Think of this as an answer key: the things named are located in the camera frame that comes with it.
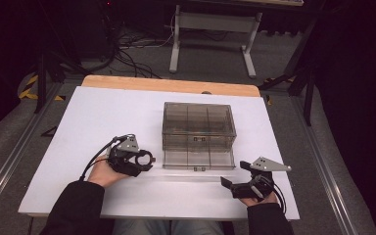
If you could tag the smoky clear drawer cabinet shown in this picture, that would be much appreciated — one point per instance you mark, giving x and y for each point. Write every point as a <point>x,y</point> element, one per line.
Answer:
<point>199,117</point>

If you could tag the yellow black floor tape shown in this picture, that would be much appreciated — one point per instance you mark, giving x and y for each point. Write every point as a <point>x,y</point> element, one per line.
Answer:
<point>29,93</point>

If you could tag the white metal table frame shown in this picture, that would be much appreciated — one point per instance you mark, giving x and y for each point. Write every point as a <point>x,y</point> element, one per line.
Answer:
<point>215,23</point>

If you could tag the black triangular bracket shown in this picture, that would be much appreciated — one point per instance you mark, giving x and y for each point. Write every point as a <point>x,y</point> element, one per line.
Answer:
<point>50,132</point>

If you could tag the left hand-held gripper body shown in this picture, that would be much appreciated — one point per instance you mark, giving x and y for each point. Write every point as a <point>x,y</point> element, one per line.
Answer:
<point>124,163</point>

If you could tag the aluminium floor rail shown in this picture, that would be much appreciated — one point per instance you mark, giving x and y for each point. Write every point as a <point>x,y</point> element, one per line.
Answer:
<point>326,163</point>
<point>13,153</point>

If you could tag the person's left leg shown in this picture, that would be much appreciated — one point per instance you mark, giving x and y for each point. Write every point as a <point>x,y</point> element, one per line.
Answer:
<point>140,227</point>

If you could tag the person's left hand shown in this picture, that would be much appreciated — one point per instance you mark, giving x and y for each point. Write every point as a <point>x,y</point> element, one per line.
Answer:
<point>103,173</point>

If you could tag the white table board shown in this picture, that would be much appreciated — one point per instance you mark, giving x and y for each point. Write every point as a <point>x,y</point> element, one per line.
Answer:
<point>111,117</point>

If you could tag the smoky clear plastic drawer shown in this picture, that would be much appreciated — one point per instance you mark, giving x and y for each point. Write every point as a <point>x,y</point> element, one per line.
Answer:
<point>176,120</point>
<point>176,147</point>
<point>176,161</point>

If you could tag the wooden table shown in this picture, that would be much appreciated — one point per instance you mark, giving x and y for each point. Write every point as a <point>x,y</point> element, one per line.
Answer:
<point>163,84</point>

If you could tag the person's right hand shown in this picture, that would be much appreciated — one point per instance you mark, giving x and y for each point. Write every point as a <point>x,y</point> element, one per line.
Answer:
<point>261,201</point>

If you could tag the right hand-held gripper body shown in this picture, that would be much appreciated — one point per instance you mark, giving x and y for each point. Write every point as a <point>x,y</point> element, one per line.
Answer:
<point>261,182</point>

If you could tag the black metal stand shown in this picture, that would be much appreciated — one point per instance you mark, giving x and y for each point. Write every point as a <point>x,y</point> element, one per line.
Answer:
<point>306,81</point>
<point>42,81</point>

